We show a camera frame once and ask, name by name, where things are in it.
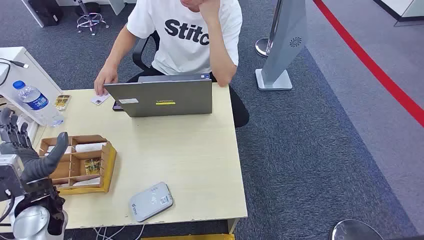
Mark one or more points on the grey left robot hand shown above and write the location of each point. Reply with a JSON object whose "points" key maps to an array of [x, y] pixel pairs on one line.
{"points": [[36, 165]]}

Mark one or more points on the person's right hand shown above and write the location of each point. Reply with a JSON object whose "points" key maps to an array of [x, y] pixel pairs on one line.
{"points": [[106, 78]]}

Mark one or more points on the person's left hand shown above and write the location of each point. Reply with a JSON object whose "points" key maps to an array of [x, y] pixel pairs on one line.
{"points": [[209, 8]]}

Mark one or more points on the white ID card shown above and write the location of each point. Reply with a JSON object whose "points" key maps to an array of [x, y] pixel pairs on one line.
{"points": [[99, 100]]}

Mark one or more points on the wooden compartment card box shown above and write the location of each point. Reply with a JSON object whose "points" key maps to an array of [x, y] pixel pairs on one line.
{"points": [[61, 170]]}

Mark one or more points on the person's right forearm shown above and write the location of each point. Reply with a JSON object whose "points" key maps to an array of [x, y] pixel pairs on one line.
{"points": [[117, 56]]}

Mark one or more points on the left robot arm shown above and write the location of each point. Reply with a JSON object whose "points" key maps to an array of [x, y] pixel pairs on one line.
{"points": [[30, 222]]}

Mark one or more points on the person's left forearm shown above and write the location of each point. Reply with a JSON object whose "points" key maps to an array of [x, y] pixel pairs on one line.
{"points": [[220, 56]]}

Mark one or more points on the person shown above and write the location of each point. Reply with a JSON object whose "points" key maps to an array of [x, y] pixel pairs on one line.
{"points": [[185, 53]]}

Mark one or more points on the grey card reader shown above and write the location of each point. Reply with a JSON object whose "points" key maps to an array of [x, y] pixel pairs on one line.
{"points": [[150, 202]]}

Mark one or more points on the black phone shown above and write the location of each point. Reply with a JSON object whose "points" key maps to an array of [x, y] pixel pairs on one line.
{"points": [[116, 107]]}

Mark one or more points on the black office chair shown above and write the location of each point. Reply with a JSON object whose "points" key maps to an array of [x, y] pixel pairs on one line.
{"points": [[139, 53]]}

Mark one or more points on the chrome base stool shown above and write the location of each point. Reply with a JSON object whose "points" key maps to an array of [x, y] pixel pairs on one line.
{"points": [[89, 18]]}

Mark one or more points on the grey laptop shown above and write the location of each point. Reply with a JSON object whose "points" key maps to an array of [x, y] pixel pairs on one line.
{"points": [[165, 99]]}

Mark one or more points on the clear water bottle blue label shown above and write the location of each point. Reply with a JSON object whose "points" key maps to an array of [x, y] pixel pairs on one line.
{"points": [[34, 101]]}

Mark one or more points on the white side cabinet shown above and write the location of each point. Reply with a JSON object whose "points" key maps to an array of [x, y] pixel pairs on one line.
{"points": [[30, 74]]}

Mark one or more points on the grey standing sign panel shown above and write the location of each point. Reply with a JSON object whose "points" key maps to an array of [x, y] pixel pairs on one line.
{"points": [[285, 43]]}

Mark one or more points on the white office desk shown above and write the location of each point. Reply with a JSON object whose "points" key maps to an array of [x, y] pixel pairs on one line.
{"points": [[33, 15]]}

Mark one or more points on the yellow cardboard box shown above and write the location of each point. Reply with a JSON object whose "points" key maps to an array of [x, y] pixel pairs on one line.
{"points": [[185, 237]]}

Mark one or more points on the white counter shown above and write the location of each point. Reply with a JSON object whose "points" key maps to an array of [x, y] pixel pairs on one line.
{"points": [[407, 6]]}

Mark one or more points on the round chrome base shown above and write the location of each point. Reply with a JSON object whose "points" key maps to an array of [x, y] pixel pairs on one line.
{"points": [[354, 232]]}

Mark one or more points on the chrome stanchion post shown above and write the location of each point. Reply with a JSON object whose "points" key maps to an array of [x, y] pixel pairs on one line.
{"points": [[262, 46]]}

